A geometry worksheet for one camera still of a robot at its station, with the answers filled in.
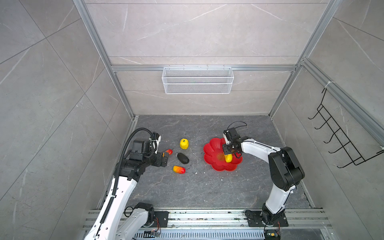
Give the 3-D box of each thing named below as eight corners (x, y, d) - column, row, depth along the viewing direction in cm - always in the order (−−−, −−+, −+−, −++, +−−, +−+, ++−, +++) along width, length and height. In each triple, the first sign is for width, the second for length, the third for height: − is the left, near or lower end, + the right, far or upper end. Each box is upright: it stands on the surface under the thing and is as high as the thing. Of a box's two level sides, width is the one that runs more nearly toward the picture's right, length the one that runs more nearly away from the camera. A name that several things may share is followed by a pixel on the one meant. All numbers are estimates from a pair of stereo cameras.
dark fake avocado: (176, 157, 98) (176, 154, 95) (181, 154, 100) (180, 151, 97) (184, 165, 94) (184, 163, 91) (189, 161, 96) (189, 159, 93)
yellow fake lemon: (180, 149, 102) (179, 145, 97) (180, 143, 106) (180, 138, 101) (188, 149, 102) (188, 145, 97) (188, 143, 106) (188, 138, 101)
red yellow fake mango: (172, 171, 92) (171, 169, 90) (174, 166, 94) (173, 164, 92) (184, 175, 90) (184, 173, 88) (186, 169, 92) (186, 168, 90)
